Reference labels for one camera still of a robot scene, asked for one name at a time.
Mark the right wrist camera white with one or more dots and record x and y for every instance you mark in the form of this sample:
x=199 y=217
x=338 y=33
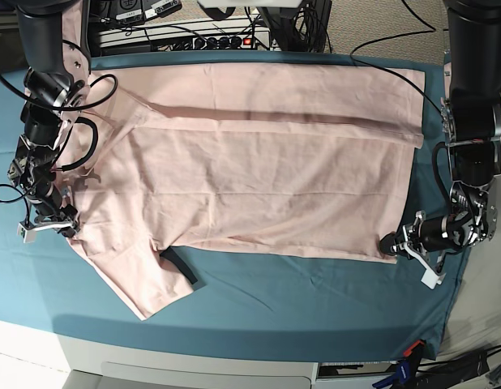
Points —
x=28 y=230

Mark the orange blue clamp bottom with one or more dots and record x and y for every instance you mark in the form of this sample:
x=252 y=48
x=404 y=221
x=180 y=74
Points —
x=406 y=368

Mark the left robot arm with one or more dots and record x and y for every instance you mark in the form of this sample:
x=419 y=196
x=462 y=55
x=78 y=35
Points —
x=467 y=163

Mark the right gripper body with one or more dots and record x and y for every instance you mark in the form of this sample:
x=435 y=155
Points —
x=49 y=204

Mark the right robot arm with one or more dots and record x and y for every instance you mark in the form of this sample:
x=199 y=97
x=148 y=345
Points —
x=54 y=38

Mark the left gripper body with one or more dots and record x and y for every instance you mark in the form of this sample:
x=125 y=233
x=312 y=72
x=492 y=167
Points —
x=453 y=232

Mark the pink T-shirt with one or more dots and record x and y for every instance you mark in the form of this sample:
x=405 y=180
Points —
x=261 y=158

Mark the teal table cloth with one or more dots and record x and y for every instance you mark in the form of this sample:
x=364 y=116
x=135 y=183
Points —
x=245 y=306

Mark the white power strip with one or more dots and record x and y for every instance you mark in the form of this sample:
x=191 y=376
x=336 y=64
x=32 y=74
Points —
x=193 y=34

